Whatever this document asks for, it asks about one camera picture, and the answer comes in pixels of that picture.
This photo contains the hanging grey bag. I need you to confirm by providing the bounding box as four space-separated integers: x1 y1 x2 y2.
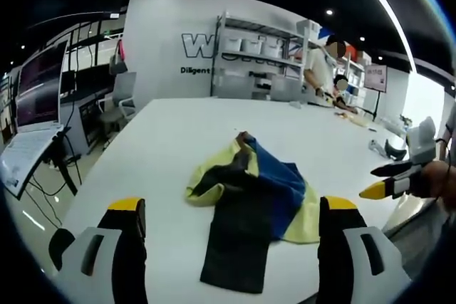
108 38 129 75

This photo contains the dark desk with monitors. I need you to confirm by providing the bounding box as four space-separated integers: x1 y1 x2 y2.
58 64 117 148

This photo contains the yellow blue black garment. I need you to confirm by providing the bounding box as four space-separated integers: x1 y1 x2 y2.
185 132 320 295

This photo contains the grey office chair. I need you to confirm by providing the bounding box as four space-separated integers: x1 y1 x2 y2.
98 71 138 150

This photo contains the sign board on pole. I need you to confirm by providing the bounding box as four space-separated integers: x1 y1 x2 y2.
363 64 389 120

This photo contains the person's grey shirt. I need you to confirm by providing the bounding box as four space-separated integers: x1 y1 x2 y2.
443 103 456 145

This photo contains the black tripod stand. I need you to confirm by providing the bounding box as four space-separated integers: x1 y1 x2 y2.
46 129 83 196

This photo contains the person's right hand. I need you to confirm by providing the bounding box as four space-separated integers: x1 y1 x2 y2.
409 160 456 209

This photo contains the open laptop on stand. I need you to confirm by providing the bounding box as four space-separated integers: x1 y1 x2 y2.
0 39 69 200

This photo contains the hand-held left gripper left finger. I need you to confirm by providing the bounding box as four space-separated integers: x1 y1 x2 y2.
58 196 147 304

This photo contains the metal storage shelf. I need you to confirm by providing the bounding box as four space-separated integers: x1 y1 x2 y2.
210 11 311 100

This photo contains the black curved object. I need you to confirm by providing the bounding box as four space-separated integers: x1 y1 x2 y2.
384 139 408 162

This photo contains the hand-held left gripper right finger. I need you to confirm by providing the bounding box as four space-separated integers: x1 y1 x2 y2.
316 195 414 304

